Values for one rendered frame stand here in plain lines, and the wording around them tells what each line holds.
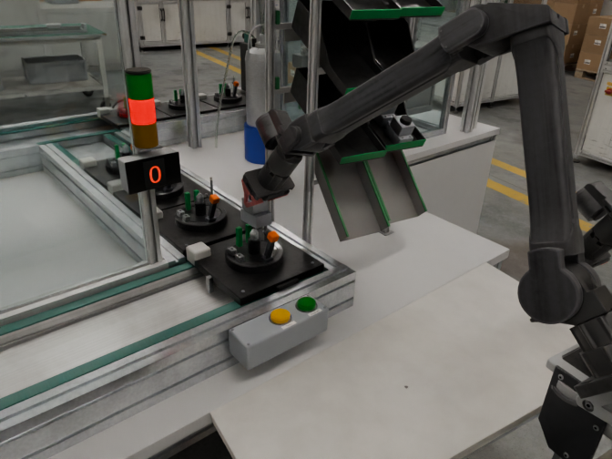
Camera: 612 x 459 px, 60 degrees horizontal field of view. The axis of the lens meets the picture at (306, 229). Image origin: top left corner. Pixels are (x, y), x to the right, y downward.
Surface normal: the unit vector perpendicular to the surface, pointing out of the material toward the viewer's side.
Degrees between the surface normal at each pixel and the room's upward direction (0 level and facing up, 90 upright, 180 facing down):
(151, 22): 90
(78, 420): 90
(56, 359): 0
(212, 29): 90
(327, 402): 0
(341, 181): 45
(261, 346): 90
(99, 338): 0
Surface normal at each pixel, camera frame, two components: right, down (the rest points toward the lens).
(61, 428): 0.64, 0.38
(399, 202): 0.37, -0.33
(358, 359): 0.04, -0.88
